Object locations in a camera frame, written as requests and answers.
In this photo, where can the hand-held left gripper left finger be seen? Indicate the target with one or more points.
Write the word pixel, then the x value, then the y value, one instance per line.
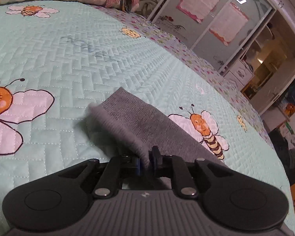
pixel 137 166

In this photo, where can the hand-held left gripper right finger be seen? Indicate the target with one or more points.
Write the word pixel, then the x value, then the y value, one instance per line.
pixel 154 162

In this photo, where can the grey knit garment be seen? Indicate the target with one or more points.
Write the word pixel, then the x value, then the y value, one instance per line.
pixel 142 118

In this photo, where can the white drawer cabinet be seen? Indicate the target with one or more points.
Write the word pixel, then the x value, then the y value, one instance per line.
pixel 238 75

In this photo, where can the black bag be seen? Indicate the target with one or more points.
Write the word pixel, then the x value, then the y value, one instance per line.
pixel 280 152

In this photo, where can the green white box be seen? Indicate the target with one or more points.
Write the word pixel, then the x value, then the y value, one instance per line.
pixel 288 127

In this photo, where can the sliding door wardrobe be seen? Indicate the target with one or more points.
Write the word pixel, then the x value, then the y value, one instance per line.
pixel 199 29

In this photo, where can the white door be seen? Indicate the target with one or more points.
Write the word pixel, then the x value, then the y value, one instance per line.
pixel 277 91

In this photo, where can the colourful hanging bags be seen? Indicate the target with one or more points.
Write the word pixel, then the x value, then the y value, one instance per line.
pixel 293 98

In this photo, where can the orange bordered poster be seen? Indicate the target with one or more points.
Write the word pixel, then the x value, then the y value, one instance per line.
pixel 228 23

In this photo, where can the dark patterned cloth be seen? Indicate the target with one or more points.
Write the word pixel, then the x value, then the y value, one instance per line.
pixel 125 4

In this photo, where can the pink bordered poster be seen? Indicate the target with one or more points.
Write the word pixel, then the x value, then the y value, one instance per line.
pixel 199 1

